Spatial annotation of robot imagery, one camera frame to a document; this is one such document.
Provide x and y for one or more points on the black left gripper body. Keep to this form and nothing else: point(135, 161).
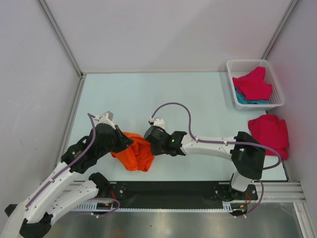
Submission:
point(117, 143)

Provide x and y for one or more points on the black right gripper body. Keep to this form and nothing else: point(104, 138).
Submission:
point(158, 149)

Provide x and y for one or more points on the orange t shirt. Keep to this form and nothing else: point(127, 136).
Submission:
point(138, 156)

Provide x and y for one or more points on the white plastic basket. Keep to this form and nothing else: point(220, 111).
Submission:
point(240, 67)

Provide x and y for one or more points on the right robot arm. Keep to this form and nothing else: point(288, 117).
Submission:
point(242, 150)

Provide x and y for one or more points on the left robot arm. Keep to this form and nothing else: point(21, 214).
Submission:
point(34, 217)

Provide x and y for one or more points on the folded pink t shirt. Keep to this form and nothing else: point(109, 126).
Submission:
point(272, 132)

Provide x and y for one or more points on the pink t shirt in basket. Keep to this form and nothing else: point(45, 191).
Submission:
point(253, 86)

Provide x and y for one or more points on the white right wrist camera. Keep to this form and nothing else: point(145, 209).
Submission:
point(157, 122)

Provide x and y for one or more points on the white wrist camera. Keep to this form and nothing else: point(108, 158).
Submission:
point(105, 118)
point(157, 122)

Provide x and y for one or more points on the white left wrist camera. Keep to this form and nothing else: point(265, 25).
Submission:
point(105, 118)

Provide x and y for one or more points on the white slotted cable duct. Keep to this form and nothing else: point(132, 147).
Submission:
point(160, 205)

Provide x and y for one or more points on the aluminium front rail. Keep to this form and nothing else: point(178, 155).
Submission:
point(283, 192)

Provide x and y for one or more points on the left aluminium corner post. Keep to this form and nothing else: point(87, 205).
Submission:
point(44, 7)

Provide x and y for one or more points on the aluminium corner post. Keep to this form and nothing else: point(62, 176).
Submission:
point(44, 7)
point(287, 16)

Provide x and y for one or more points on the right aluminium corner post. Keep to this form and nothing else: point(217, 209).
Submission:
point(287, 16)

